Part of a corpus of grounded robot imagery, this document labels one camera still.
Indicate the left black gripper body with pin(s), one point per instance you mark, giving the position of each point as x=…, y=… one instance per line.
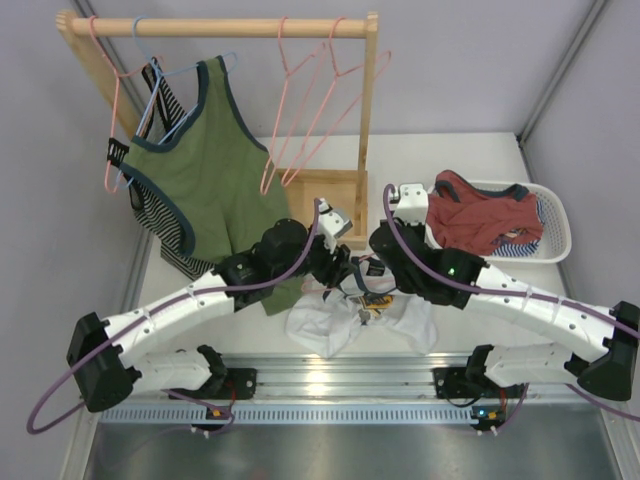
x=335, y=260

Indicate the pink wire hanger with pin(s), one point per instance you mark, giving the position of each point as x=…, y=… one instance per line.
x=370, y=277

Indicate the white graphic tank top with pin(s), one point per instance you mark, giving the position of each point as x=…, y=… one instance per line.
x=326, y=325

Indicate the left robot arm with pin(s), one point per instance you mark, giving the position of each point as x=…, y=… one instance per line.
x=113, y=358

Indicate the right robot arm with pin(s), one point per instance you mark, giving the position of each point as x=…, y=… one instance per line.
x=590, y=346

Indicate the green tank top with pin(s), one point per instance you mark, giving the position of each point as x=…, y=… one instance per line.
x=250, y=212

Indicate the red tank top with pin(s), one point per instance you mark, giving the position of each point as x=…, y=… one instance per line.
x=478, y=221

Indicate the black white striped tank top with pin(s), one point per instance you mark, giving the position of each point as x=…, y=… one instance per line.
x=178, y=162

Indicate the pink hanger far left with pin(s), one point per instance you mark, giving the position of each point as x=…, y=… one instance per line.
x=113, y=176

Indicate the wooden clothes rack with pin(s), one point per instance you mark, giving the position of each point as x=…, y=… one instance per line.
x=347, y=189

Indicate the blue striped garment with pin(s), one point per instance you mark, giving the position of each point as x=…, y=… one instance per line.
x=511, y=250

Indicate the white plastic laundry basket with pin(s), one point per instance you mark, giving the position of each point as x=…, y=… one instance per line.
x=556, y=238

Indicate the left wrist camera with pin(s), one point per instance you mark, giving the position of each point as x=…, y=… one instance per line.
x=333, y=224

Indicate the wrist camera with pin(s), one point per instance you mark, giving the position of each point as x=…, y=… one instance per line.
x=333, y=224
x=409, y=203

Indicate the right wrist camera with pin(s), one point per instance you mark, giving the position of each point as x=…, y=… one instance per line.
x=409, y=203

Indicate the aluminium mounting rail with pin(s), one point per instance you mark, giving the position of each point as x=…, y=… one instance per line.
x=307, y=390

